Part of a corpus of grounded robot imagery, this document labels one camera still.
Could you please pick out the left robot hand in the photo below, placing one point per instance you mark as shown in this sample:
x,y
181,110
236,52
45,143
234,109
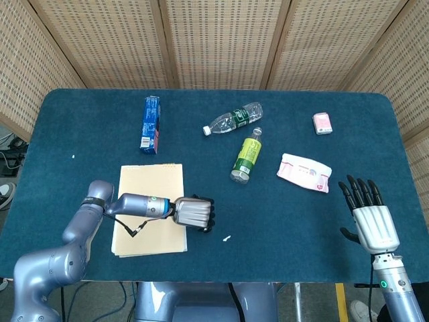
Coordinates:
x,y
191,211

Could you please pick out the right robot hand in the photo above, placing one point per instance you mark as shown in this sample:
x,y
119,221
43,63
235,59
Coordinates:
x,y
377,228

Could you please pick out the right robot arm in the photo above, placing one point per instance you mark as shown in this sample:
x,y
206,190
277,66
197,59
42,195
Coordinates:
x,y
399,295

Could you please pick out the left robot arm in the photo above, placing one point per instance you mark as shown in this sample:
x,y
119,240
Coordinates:
x,y
140,206

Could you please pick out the cream notepad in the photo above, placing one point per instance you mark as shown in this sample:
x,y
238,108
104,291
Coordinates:
x,y
147,177

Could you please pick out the white paper scrap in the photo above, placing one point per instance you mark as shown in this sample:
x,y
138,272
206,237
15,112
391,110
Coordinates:
x,y
226,239

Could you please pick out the bottle with yellow-green label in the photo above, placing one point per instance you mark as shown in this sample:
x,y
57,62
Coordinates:
x,y
248,154

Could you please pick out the grey-blue robot torso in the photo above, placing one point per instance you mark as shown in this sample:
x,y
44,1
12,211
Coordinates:
x,y
201,302

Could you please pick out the blue carpet table cover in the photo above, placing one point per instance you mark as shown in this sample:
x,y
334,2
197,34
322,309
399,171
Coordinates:
x,y
285,228

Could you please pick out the pink wet wipes pack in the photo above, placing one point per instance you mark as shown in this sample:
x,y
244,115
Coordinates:
x,y
303,172

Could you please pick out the blue cardboard box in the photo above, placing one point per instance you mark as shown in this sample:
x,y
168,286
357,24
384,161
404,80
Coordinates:
x,y
151,124

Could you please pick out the clear water bottle green label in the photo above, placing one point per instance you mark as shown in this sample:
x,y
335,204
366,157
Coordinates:
x,y
231,121

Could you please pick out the metal table leg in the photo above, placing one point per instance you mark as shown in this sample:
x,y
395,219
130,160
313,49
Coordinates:
x,y
297,292

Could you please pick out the small pink tissue pack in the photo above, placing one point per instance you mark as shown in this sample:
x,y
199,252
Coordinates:
x,y
322,123

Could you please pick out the woven folding screen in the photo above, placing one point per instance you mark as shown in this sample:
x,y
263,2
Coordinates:
x,y
214,40

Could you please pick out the grey and white shoe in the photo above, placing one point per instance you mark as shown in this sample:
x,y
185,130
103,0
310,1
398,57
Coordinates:
x,y
6,194

